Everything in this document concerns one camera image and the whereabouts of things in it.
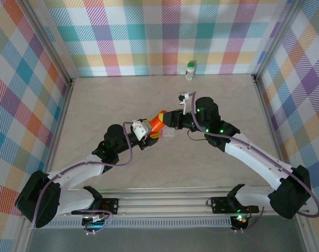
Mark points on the orange pill bottle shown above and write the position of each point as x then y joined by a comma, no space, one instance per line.
157,123

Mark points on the white pill bottle green label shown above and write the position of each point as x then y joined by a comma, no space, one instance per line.
189,72

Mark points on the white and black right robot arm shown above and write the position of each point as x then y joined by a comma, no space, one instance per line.
254,160

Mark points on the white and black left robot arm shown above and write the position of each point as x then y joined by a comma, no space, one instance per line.
75,176

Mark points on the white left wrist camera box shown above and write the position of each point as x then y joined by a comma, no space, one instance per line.
140,129

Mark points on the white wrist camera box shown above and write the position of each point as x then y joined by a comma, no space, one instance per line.
185,101
140,129

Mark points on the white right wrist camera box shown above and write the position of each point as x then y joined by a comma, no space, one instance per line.
185,101

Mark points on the aluminium table side rail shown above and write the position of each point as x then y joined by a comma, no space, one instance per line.
271,131
58,136

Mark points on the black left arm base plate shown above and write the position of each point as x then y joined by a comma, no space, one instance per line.
115,202

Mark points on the aluminium mounting rail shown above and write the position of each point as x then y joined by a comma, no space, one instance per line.
162,202

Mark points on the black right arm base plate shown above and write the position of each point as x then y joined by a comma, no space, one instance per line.
219,206

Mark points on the aluminium frame post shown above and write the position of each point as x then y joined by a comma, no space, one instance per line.
50,42
276,39

